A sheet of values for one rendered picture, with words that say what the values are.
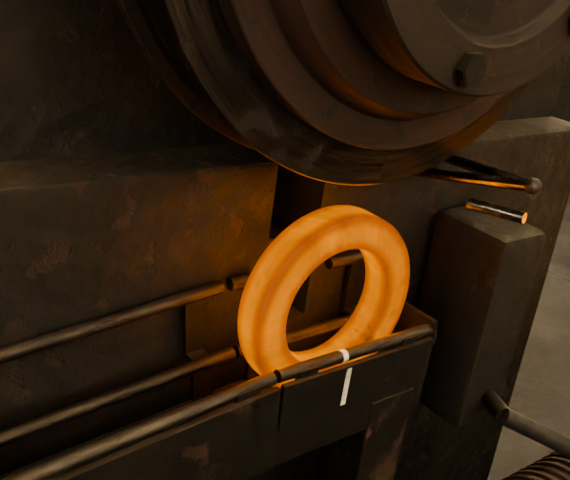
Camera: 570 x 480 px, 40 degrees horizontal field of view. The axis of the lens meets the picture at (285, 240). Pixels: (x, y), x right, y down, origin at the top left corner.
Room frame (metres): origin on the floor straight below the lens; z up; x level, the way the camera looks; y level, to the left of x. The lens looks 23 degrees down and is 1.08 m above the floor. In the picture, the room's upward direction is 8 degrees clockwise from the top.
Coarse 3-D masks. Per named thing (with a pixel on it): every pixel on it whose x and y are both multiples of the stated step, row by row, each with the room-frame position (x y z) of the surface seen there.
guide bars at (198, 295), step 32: (352, 256) 0.73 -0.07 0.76; (224, 288) 0.63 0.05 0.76; (352, 288) 0.74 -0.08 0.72; (96, 320) 0.55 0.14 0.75; (128, 320) 0.57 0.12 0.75; (192, 320) 0.61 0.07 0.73; (0, 352) 0.50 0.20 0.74; (32, 352) 0.51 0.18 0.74; (192, 352) 0.61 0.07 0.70; (224, 352) 0.61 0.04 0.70; (160, 384) 0.57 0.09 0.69; (192, 384) 0.60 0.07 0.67; (64, 416) 0.51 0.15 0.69; (0, 448) 0.48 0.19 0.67
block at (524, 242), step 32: (448, 224) 0.80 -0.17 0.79; (480, 224) 0.78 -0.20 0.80; (512, 224) 0.80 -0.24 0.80; (448, 256) 0.79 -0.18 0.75; (480, 256) 0.76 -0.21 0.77; (512, 256) 0.75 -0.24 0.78; (448, 288) 0.79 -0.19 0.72; (480, 288) 0.76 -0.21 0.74; (512, 288) 0.76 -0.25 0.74; (448, 320) 0.78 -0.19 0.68; (480, 320) 0.75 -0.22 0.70; (512, 320) 0.77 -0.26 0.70; (448, 352) 0.77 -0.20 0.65; (480, 352) 0.75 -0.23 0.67; (512, 352) 0.79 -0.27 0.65; (448, 384) 0.76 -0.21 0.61; (480, 384) 0.76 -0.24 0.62; (448, 416) 0.75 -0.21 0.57; (480, 416) 0.77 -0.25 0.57
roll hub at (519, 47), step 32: (352, 0) 0.51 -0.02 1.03; (384, 0) 0.48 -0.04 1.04; (416, 0) 0.50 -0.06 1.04; (448, 0) 0.53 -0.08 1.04; (480, 0) 0.55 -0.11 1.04; (512, 0) 0.58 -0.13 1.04; (544, 0) 0.60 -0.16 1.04; (384, 32) 0.50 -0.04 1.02; (416, 32) 0.50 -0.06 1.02; (448, 32) 0.52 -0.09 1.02; (480, 32) 0.56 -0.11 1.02; (512, 32) 0.58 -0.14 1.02; (544, 32) 0.59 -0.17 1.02; (384, 64) 0.55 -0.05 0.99; (416, 64) 0.51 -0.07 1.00; (448, 64) 0.53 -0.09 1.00; (512, 64) 0.57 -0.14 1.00; (544, 64) 0.60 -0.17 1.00; (480, 96) 0.56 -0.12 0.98
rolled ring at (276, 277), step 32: (320, 224) 0.62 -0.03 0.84; (352, 224) 0.63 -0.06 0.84; (384, 224) 0.66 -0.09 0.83; (288, 256) 0.60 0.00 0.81; (320, 256) 0.61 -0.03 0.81; (384, 256) 0.67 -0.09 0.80; (256, 288) 0.59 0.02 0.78; (288, 288) 0.59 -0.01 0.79; (384, 288) 0.68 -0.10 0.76; (256, 320) 0.58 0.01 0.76; (352, 320) 0.69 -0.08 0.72; (384, 320) 0.68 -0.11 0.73; (256, 352) 0.58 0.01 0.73; (288, 352) 0.60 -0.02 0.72; (320, 352) 0.65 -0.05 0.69
